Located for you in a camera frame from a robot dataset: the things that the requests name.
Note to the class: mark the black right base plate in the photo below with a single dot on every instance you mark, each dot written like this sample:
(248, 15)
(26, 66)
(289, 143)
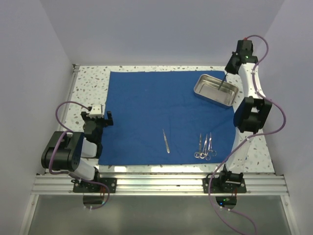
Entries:
(210, 186)

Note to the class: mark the stainless steel instrument tray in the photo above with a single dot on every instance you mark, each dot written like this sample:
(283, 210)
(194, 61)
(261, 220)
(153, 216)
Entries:
(208, 88)

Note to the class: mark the aluminium left side rail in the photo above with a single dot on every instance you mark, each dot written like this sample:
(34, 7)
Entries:
(64, 110)

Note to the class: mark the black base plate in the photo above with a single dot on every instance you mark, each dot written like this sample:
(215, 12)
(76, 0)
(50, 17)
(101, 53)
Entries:
(83, 187)
(210, 186)

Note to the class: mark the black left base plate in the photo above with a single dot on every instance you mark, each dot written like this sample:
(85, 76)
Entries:
(83, 187)

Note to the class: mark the silver scalpel handle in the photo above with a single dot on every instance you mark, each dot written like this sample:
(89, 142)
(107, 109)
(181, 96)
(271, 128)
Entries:
(166, 142)
(222, 82)

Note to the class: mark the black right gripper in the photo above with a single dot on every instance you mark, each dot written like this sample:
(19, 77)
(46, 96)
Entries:
(228, 67)

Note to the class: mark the silver surgical forceps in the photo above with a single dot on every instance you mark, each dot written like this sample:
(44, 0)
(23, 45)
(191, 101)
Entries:
(205, 151)
(211, 152)

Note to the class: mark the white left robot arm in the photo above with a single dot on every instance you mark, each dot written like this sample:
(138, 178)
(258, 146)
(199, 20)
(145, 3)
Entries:
(65, 151)

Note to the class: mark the blue surgical cloth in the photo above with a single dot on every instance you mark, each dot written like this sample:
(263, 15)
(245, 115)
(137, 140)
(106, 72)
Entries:
(144, 103)

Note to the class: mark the silver surgical scissors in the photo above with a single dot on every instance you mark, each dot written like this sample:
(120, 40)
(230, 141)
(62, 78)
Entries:
(199, 154)

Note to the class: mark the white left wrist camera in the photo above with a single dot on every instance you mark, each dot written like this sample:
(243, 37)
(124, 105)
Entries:
(95, 111)

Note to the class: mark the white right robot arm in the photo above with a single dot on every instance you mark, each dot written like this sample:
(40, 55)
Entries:
(249, 118)

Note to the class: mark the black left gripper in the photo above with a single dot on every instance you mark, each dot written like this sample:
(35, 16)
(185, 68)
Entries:
(105, 122)

